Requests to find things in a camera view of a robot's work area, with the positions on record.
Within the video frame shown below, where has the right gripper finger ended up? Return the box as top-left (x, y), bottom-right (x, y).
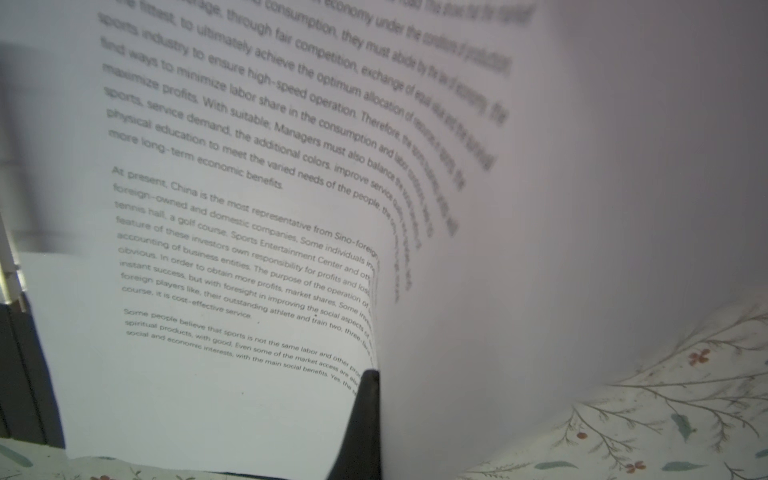
top-left (327, 370), bottom-right (382, 480)

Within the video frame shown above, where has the printed paper sheet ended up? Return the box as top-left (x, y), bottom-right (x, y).
top-left (23, 160), bottom-right (376, 479)
top-left (1, 1), bottom-right (767, 479)

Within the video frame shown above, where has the printed paper sheet back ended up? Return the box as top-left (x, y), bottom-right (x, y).
top-left (1, 1), bottom-right (767, 479)

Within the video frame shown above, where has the blue black folder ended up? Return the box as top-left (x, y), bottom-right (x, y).
top-left (1, 304), bottom-right (65, 448)

